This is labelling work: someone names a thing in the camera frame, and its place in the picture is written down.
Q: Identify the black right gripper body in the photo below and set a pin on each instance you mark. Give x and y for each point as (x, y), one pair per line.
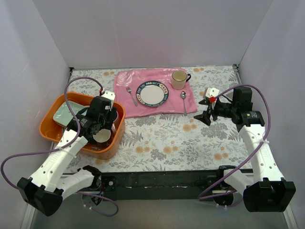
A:
(210, 109)

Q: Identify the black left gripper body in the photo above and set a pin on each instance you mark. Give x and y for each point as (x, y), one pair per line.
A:
(110, 115)

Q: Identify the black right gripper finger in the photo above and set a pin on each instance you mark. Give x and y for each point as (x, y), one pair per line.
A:
(204, 117)
(205, 102)

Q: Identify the dark green mug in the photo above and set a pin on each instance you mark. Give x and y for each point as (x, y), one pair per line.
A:
(102, 136)

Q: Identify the pink mug purple inside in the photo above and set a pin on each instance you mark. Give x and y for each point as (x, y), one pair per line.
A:
(115, 123)

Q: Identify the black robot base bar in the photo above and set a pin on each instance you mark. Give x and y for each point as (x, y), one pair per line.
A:
(157, 185)

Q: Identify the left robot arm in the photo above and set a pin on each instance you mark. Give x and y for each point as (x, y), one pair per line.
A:
(45, 190)

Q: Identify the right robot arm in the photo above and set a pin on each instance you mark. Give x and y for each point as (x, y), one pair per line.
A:
(258, 179)

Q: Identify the orange plastic bin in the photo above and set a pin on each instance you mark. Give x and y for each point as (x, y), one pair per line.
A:
(52, 131)

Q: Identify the metal spoon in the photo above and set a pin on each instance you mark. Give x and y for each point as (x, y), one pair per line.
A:
(183, 96)

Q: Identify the metal fork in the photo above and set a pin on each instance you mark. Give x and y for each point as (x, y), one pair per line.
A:
(128, 89)

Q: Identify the pink cloth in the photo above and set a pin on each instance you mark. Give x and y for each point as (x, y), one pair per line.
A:
(133, 78)

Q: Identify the floral tablecloth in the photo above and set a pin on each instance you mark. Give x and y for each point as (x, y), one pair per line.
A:
(168, 142)

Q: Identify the white plate green rim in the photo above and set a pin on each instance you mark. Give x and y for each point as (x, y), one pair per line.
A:
(152, 93)

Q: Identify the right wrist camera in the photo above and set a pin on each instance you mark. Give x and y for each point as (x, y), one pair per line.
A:
(210, 95)

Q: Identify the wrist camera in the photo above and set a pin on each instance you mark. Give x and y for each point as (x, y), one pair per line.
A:
(108, 94)
(210, 95)

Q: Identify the wooden handled metal spatula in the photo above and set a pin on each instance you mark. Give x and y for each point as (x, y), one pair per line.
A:
(229, 96)

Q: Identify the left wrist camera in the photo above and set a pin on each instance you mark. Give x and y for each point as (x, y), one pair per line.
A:
(108, 94)

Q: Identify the cream mug black handle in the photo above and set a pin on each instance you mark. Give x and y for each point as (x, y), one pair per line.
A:
(179, 79)

